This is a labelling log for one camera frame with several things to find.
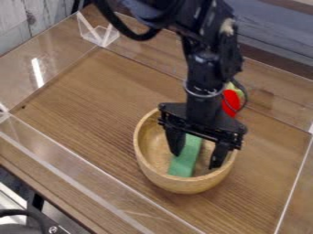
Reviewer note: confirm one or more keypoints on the clear acrylic front wall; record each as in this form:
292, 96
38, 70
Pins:
72, 152

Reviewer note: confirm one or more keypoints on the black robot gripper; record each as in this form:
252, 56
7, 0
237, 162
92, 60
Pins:
201, 117

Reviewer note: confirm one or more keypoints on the black clamp under table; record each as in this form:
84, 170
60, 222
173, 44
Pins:
24, 220

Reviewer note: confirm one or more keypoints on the clear acrylic corner bracket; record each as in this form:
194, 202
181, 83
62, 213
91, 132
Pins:
102, 36

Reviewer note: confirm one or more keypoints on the red toy strawberry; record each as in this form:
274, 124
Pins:
233, 99

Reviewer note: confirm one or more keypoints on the green rectangular block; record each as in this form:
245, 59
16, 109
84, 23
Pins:
182, 164

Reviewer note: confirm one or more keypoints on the brown wooden bowl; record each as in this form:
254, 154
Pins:
154, 156

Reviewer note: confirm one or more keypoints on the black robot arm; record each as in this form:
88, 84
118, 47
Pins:
206, 27

